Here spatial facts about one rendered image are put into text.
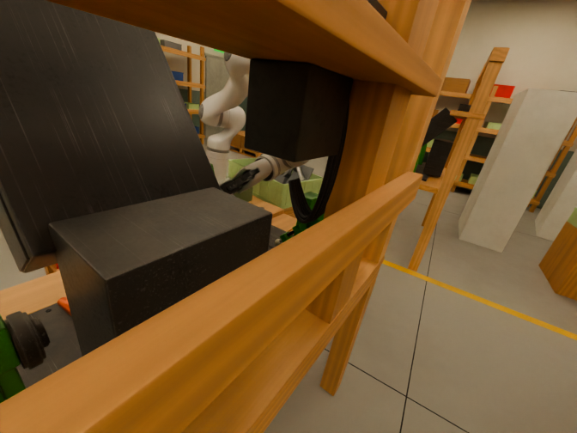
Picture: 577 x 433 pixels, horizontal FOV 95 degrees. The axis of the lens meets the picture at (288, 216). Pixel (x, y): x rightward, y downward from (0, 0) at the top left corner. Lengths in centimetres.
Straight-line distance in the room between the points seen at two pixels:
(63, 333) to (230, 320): 62
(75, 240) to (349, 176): 51
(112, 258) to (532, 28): 777
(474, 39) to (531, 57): 112
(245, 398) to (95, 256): 42
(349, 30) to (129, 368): 31
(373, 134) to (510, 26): 726
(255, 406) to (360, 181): 52
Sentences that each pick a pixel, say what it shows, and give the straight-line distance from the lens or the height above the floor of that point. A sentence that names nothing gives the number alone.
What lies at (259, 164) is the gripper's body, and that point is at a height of 126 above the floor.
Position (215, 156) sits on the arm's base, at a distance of 146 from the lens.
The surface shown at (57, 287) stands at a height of 90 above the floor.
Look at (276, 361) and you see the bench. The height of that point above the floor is 88.
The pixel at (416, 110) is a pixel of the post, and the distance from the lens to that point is 102.
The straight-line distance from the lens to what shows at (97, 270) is 38.
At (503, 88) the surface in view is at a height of 217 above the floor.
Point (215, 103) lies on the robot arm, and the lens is 137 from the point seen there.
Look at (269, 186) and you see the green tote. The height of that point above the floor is 90.
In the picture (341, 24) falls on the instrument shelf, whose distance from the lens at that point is 27.
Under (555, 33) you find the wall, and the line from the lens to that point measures 785.
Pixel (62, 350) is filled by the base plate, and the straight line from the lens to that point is 79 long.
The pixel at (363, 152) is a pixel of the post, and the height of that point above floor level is 136.
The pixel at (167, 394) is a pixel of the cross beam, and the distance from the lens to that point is 24.
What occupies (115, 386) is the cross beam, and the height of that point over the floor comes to 128.
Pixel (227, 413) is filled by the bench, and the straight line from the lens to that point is 65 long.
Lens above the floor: 145
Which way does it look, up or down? 24 degrees down
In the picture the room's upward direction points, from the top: 9 degrees clockwise
